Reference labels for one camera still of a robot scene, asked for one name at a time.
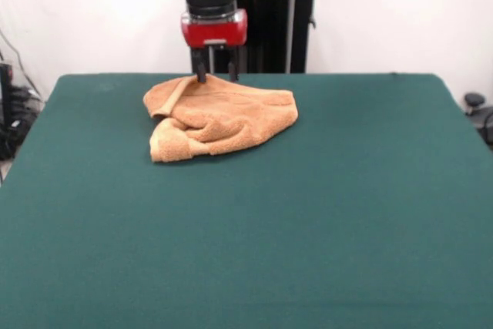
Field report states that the orange terry towel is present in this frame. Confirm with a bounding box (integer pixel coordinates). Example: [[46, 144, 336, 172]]
[[143, 74, 300, 163]]

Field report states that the black chair base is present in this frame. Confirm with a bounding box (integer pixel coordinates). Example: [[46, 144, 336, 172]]
[[463, 92, 493, 153]]

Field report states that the grey wall cable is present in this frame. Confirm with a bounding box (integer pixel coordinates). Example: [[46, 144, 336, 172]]
[[0, 30, 42, 99]]

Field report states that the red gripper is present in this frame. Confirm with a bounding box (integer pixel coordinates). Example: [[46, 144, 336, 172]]
[[180, 8, 248, 84]]

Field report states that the dark green table cloth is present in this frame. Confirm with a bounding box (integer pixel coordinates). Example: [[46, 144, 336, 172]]
[[0, 72, 493, 329]]

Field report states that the black electronics box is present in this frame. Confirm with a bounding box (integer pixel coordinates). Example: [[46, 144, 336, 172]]
[[0, 62, 14, 126]]

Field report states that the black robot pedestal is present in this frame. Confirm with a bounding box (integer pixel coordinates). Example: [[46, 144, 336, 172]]
[[180, 0, 333, 74]]

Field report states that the black cable bundle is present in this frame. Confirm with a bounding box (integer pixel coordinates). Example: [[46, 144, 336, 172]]
[[0, 85, 44, 160]]

